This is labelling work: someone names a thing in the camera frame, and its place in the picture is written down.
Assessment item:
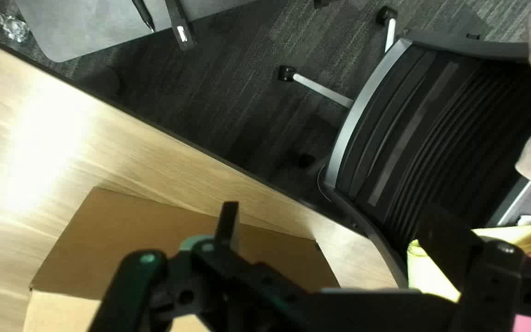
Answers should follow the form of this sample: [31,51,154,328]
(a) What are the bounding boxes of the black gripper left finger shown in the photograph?
[86,200,316,332]

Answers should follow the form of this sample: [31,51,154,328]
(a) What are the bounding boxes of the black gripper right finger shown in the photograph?
[423,208,531,332]

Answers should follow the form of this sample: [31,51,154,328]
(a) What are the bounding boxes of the cardboard box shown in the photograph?
[21,186,340,332]

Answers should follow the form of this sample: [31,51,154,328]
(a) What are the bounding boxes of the grey office chair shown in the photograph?
[276,5,531,291]

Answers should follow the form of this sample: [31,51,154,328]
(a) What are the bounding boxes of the black chair base legs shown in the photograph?
[130,0,197,51]

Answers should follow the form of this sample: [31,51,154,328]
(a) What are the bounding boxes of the translucent chair mat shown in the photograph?
[12,0,261,62]

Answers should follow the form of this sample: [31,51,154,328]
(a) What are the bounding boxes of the crumpled clear wrapper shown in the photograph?
[0,12,31,44]

